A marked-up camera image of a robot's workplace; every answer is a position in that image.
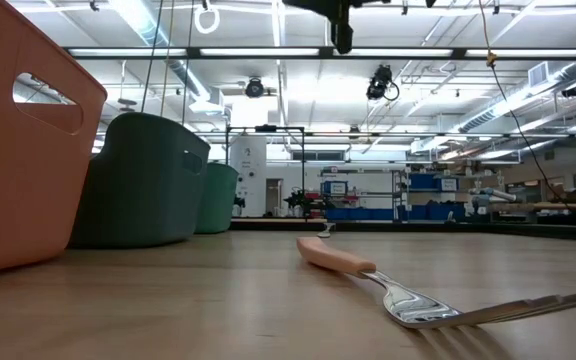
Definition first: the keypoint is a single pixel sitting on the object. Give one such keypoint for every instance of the blue storage bins row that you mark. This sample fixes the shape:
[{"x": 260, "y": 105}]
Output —
[
  {"x": 348, "y": 214},
  {"x": 433, "y": 212}
]

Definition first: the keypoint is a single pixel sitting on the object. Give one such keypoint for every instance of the black table frame rail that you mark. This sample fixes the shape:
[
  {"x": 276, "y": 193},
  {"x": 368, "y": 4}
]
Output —
[{"x": 258, "y": 224}]

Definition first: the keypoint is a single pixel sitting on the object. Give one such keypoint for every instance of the green teal plastic bin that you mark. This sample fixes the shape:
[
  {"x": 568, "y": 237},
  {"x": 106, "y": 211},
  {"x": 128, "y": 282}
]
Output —
[{"x": 217, "y": 200}]

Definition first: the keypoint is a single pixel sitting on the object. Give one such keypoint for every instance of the dark teal plastic bin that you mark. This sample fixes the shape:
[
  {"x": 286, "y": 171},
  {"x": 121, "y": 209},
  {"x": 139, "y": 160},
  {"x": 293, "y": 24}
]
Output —
[{"x": 138, "y": 190}]

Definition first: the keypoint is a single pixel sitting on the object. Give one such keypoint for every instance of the blue box with white label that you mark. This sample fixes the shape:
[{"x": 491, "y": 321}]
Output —
[{"x": 335, "y": 188}]

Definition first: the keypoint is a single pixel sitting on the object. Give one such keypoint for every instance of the silver ventilation duct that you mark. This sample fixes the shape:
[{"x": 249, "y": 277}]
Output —
[{"x": 518, "y": 102}]

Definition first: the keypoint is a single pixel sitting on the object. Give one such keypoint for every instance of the white cylindrical pillar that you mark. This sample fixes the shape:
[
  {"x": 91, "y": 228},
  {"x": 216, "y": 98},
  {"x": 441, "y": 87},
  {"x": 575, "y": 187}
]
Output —
[{"x": 248, "y": 170}]

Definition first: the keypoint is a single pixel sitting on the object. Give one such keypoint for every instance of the wooden background table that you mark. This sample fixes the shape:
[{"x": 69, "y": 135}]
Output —
[{"x": 568, "y": 206}]

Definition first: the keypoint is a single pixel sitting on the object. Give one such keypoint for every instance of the black overhead camera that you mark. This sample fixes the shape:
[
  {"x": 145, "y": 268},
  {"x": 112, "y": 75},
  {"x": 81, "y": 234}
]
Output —
[{"x": 379, "y": 82}]

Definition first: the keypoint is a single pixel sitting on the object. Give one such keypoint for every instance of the orange plastic bin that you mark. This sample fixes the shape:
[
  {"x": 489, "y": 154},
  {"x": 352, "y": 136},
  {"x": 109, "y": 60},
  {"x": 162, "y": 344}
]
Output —
[{"x": 18, "y": 200}]

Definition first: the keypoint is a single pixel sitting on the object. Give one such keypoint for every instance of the black metal background frame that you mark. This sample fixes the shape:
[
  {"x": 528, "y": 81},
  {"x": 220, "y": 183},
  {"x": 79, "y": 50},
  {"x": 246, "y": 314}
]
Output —
[{"x": 268, "y": 129}]

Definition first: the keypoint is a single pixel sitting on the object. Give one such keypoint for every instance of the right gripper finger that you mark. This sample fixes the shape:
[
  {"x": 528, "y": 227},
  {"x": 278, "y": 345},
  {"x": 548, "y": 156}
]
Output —
[{"x": 343, "y": 32}]

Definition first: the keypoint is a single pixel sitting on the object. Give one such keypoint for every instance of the white vent grille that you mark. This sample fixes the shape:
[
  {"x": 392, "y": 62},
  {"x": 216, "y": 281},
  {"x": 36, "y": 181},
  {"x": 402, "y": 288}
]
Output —
[{"x": 538, "y": 74}]

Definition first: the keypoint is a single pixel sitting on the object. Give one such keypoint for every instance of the black background robot arm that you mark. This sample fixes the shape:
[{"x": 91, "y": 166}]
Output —
[{"x": 303, "y": 200}]

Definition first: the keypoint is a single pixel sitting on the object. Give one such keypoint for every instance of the round black ceiling fixture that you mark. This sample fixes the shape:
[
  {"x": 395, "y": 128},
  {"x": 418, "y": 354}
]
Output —
[{"x": 254, "y": 88}]

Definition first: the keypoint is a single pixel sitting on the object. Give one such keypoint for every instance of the blue storage bin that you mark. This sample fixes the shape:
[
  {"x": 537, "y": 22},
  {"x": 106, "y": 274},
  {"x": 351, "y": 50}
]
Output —
[{"x": 423, "y": 181}]

